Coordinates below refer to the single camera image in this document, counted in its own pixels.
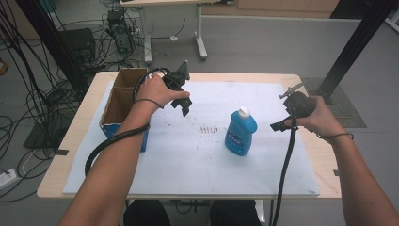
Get black hair tie right wrist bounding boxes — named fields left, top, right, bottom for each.
left=315, top=132, right=355, bottom=141

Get white desk with metal legs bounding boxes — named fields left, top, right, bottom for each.
left=119, top=0, right=235, bottom=64

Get tangle of black floor cables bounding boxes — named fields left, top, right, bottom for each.
left=0, top=0, right=95, bottom=203

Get person's right leg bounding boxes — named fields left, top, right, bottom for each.
left=209, top=199, right=263, bottom=226

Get grey floor mat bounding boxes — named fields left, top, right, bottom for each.
left=301, top=77, right=368, bottom=129

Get white table mat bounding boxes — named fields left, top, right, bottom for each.
left=62, top=80, right=321, bottom=197

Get black hair tie wrist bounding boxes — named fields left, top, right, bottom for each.
left=134, top=98, right=165, bottom=110
left=315, top=132, right=355, bottom=141

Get person's left leg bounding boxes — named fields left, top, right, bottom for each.
left=122, top=199, right=172, bottom=226

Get person's leg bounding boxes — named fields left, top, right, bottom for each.
left=122, top=199, right=172, bottom=226
left=209, top=199, right=263, bottom=226

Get white power strip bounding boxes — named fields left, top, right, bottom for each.
left=0, top=168, right=19, bottom=191

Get light wooden table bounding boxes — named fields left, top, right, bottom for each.
left=36, top=71, right=343, bottom=201

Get person's right hand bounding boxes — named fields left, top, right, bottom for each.
left=283, top=95, right=346, bottom=145

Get blue bottle with white cap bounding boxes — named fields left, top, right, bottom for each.
left=224, top=105, right=259, bottom=157

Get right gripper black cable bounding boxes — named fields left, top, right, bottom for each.
left=270, top=115, right=299, bottom=226

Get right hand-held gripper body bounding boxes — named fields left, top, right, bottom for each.
left=279, top=82, right=316, bottom=120

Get black box on floor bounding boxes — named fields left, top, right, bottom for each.
left=57, top=27, right=97, bottom=64

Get person's left hand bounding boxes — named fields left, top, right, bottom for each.
left=136, top=73, right=191, bottom=109

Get black metal frame post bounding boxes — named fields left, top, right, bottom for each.
left=14, top=0, right=89, bottom=92
left=312, top=0, right=399, bottom=105

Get open cardboard box blue sides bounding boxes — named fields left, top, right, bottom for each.
left=99, top=67, right=151, bottom=153

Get black hair tie left wrist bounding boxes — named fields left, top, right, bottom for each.
left=134, top=98, right=165, bottom=110

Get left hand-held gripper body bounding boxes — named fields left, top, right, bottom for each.
left=162, top=60, right=191, bottom=92

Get dark floor mat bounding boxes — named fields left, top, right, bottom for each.
left=23, top=107, right=78, bottom=151

